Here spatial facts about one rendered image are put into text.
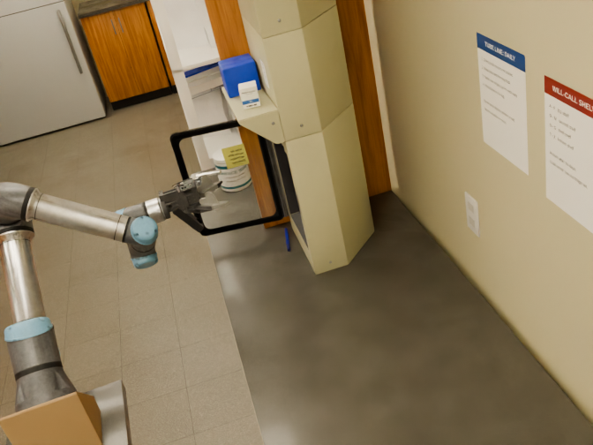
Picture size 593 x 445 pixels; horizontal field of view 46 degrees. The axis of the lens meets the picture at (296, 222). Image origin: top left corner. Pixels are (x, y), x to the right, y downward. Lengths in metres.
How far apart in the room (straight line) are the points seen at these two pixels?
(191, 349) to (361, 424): 1.98
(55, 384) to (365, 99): 1.34
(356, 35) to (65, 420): 1.44
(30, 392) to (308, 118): 1.01
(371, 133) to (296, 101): 0.58
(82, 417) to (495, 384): 1.01
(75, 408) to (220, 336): 1.87
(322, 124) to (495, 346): 0.76
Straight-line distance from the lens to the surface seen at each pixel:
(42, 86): 6.99
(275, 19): 1.88
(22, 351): 1.88
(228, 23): 2.24
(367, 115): 2.44
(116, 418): 1.96
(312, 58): 1.94
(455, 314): 1.98
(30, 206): 2.01
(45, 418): 1.84
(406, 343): 1.91
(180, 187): 2.13
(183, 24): 3.29
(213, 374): 3.41
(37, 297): 2.08
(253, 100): 1.99
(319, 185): 2.06
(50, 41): 6.88
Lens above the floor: 2.21
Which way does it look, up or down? 30 degrees down
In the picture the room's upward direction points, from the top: 13 degrees counter-clockwise
